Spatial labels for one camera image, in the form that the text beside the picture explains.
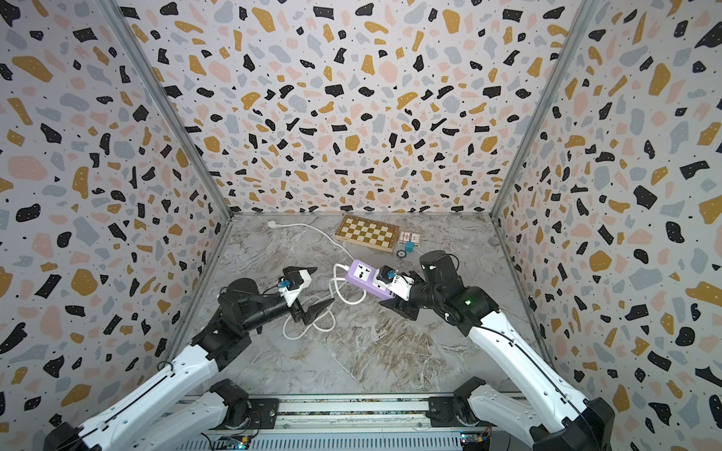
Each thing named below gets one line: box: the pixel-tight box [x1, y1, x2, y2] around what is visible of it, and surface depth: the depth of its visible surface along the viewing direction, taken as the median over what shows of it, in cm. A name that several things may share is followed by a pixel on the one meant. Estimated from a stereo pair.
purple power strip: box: [345, 259, 396, 301], surface depth 66 cm
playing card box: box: [399, 231, 422, 245], surface depth 115 cm
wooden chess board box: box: [334, 214, 401, 253], surface depth 115 cm
